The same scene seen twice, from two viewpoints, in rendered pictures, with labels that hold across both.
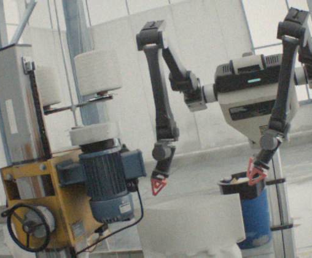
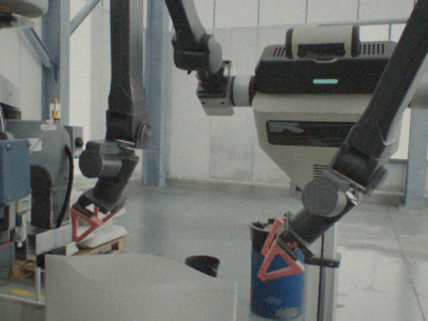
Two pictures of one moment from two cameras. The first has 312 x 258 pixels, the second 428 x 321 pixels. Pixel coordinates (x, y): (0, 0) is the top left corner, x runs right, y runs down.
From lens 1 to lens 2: 1.01 m
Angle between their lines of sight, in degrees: 2
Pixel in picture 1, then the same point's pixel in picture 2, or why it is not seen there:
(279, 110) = (368, 133)
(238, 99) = (287, 107)
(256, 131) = (306, 172)
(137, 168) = not seen: outside the picture
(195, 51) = not seen: hidden behind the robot
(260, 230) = (288, 299)
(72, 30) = (152, 29)
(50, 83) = not seen: outside the picture
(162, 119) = (119, 99)
